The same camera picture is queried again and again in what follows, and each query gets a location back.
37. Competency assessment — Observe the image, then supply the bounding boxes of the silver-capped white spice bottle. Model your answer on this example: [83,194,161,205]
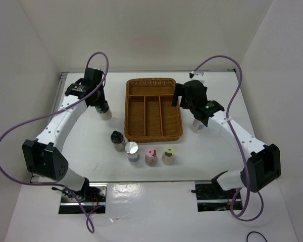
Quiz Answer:
[191,119,205,133]

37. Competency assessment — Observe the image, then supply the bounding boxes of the black-capped white spice bottle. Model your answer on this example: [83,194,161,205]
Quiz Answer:
[95,104,112,120]

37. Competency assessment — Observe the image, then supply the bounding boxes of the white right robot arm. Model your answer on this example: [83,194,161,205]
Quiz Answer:
[172,80,281,198]

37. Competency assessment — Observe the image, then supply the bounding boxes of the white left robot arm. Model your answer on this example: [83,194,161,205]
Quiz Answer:
[22,68,112,202]

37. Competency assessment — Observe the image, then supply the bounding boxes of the brown wicker divided tray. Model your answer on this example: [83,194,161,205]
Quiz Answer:
[124,78,183,143]

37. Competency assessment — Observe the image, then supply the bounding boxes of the black-capped brown spice bottle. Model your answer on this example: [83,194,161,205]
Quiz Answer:
[111,131,126,152]

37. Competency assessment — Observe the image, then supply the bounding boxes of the yellow-capped spice bottle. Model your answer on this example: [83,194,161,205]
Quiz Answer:
[162,146,175,165]

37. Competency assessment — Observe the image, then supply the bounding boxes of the pink-capped spice bottle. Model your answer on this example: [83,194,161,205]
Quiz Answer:
[145,147,158,166]

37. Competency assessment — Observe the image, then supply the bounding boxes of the silver-capped blue-label bottle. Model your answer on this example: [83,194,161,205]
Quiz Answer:
[125,142,140,165]

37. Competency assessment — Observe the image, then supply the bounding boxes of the aluminium table edge rail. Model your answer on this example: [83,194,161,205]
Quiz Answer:
[30,72,69,183]

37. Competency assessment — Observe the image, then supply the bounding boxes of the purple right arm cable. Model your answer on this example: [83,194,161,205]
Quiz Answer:
[189,55,265,222]

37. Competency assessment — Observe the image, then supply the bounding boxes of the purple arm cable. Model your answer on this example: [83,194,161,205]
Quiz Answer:
[0,51,110,233]
[189,55,265,222]

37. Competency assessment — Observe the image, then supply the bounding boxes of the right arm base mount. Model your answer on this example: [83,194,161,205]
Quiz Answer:
[191,180,237,212]

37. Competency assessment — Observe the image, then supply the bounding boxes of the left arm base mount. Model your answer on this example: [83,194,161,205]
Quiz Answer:
[52,183,107,214]

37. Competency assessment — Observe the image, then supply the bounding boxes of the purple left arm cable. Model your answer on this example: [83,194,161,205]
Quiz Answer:
[0,51,110,233]

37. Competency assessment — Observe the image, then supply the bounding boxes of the black cable on floor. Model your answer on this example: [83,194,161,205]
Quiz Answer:
[246,231,268,242]

